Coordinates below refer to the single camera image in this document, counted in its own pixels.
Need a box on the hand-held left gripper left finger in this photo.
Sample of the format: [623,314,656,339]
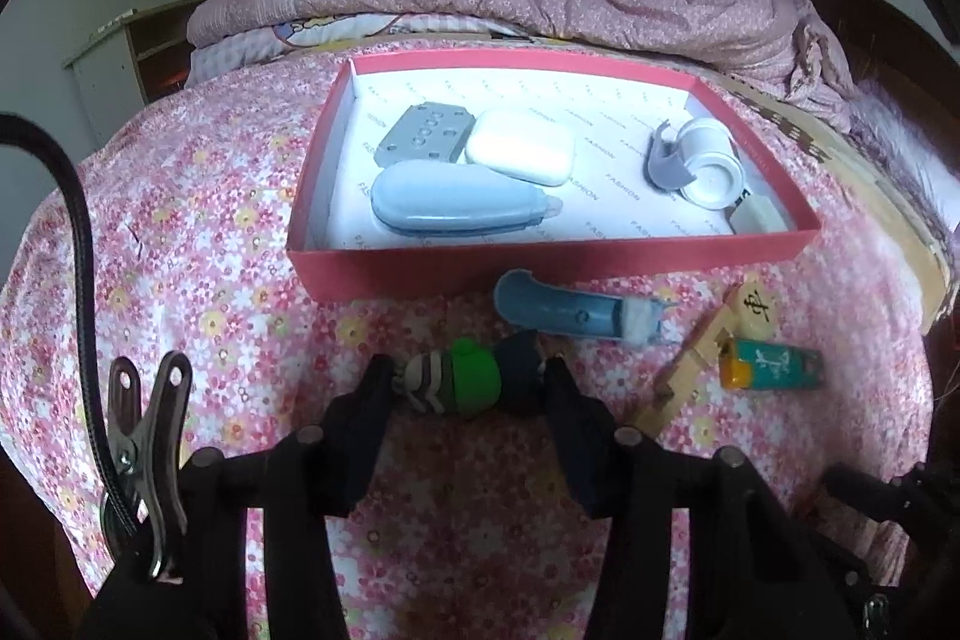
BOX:
[82,353,402,640]

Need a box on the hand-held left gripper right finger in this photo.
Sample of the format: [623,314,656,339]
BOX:
[541,356,856,640]

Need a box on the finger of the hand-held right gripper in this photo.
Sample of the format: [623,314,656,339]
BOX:
[821,466,931,522]

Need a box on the green figure toy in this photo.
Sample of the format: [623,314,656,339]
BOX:
[395,329,563,420]

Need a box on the pink cardboard box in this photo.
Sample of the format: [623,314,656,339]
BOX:
[286,47,824,305]

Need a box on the grey correction tape dispenser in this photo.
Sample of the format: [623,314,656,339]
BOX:
[370,160,563,236]

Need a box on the pale grey eraser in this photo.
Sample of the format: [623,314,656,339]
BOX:
[727,194,781,234]

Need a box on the grey plate with holes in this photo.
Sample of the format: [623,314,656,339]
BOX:
[375,104,479,165]

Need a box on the white earbud case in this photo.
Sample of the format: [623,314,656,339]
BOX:
[465,109,576,187]

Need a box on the grey and white tape holder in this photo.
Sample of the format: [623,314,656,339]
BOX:
[646,115,747,210]

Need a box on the wooden puzzle piece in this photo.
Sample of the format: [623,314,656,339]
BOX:
[634,302,740,435]

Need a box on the green and orange lighter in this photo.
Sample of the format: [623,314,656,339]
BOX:
[718,340,824,392]

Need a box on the cream game tile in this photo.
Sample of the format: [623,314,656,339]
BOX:
[731,284,779,337]

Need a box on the metal spring clip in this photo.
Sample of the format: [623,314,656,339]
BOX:
[97,351,194,585]

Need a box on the pink floral bed sheet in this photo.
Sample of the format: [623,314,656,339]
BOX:
[0,47,953,640]

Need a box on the tan woven mat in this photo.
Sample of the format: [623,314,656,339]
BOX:
[705,70,960,326]

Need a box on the fluffy grey blanket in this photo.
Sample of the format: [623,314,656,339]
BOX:
[847,81,960,229]

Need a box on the cartoon printed blanket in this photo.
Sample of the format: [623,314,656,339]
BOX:
[187,10,406,82]

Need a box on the pale bedside shelf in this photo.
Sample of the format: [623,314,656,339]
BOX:
[64,0,211,150]

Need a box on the dark wooden headboard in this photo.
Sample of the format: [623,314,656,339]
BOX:
[757,0,960,109]

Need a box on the light blue plastic handle tool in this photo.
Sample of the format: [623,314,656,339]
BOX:
[493,269,668,345]

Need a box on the black cable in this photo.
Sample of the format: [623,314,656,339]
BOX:
[0,113,113,513]

